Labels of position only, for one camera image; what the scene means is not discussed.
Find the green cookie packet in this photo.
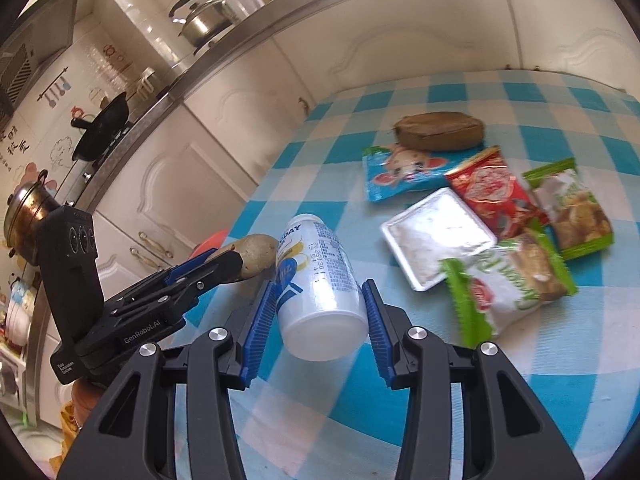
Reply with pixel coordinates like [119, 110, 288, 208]
[440, 230, 578, 348]
[522, 157, 615, 261]

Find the red plastic object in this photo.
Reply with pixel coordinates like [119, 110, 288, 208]
[192, 230, 231, 261]

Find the silver white foil pouch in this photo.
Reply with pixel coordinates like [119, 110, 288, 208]
[380, 187, 498, 292]

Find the stack of white bowls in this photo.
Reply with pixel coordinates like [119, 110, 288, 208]
[0, 280, 36, 361]

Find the kitchen utensil wall sticker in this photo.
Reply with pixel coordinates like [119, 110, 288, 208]
[37, 65, 71, 109]

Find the black wok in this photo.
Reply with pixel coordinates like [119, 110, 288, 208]
[70, 91, 132, 162]

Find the blue cartoon cow packet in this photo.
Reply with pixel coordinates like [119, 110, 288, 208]
[362, 144, 458, 203]

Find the steel pot with lid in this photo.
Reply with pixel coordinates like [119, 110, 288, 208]
[169, 0, 232, 50]

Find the white cup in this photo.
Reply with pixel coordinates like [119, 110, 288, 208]
[222, 0, 266, 23]

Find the grey kitchen countertop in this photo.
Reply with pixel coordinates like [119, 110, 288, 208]
[25, 0, 501, 361]

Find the white yogurt bottle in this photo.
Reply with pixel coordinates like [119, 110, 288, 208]
[275, 214, 370, 362]

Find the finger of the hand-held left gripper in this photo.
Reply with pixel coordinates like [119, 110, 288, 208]
[120, 250, 246, 323]
[102, 247, 221, 313]

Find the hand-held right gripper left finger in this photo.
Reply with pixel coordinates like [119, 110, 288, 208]
[55, 280, 281, 480]

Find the person's left hand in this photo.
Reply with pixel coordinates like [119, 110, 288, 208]
[71, 379, 108, 414]

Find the brass cabinet handle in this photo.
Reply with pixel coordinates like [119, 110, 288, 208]
[129, 247, 164, 269]
[137, 232, 175, 257]

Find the black gas stove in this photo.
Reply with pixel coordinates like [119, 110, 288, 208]
[80, 122, 136, 182]

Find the brown oval pouch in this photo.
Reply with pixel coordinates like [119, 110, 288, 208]
[392, 111, 485, 152]

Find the yellow plastic bag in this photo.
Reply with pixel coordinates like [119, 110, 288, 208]
[60, 400, 84, 461]

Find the brass pot with lid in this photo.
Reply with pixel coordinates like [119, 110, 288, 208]
[2, 170, 62, 266]

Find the row of cream cabinet doors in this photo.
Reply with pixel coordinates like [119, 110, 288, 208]
[30, 0, 640, 426]

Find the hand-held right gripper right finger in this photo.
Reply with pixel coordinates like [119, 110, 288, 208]
[361, 279, 586, 480]

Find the grey range hood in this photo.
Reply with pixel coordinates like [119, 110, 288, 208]
[0, 0, 83, 126]

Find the red snack packet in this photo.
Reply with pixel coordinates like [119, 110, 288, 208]
[444, 146, 550, 241]

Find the brown potato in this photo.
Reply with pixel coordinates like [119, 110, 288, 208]
[207, 234, 280, 281]

